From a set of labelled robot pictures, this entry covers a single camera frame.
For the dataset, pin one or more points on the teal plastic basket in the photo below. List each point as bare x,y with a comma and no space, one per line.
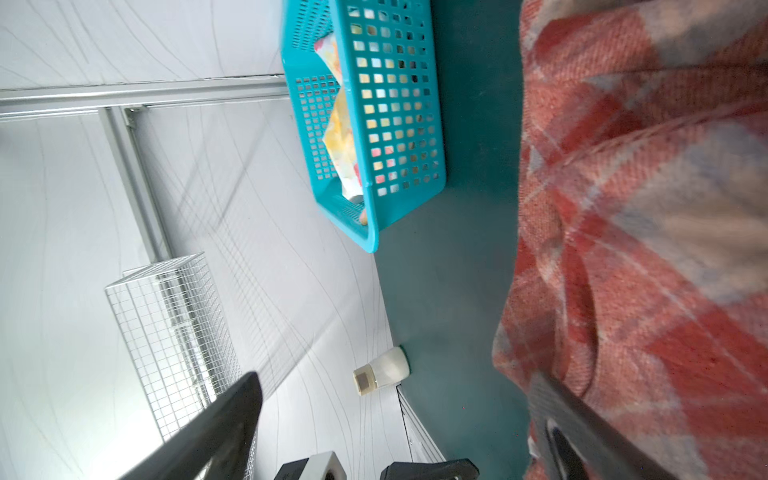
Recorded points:
381,55

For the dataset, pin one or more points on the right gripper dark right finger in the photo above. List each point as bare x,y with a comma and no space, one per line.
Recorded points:
574,441

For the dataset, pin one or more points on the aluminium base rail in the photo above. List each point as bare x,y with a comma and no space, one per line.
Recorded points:
422,447

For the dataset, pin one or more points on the beige bottle left side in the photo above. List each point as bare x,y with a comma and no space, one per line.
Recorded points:
388,369

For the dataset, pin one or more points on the green table mat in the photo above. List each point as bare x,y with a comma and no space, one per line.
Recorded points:
446,268

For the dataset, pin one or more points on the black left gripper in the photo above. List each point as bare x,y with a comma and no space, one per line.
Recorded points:
462,469

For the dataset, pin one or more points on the white wire wall basket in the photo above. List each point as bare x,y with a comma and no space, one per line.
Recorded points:
171,321

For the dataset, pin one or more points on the floral skirt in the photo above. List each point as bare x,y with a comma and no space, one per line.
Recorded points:
339,137

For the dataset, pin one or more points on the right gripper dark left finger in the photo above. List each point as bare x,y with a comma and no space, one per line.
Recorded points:
216,444

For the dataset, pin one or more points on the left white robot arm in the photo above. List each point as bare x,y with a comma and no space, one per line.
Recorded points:
327,466

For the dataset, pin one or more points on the red plaid skirt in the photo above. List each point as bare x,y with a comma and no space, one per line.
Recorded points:
640,279

